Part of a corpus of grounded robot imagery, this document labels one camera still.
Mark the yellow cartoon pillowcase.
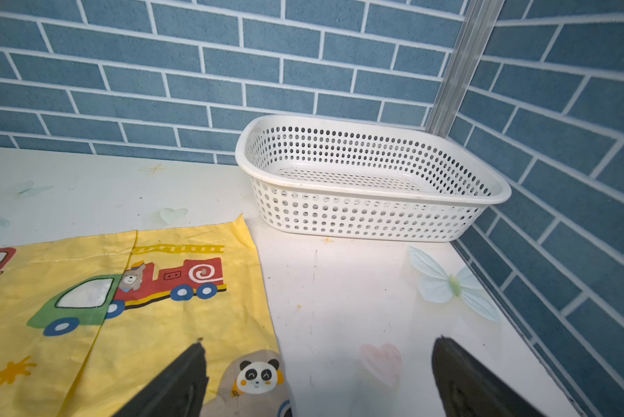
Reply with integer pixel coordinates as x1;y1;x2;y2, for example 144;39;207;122
0;218;294;416

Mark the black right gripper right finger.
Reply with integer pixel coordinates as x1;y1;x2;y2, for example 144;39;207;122
432;336;542;417

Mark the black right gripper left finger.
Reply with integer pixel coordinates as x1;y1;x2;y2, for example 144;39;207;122
114;339;209;417

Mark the aluminium corner post right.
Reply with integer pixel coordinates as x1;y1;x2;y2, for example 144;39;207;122
426;0;505;137

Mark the white perforated plastic basket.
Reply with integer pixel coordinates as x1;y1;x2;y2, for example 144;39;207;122
235;115;511;243

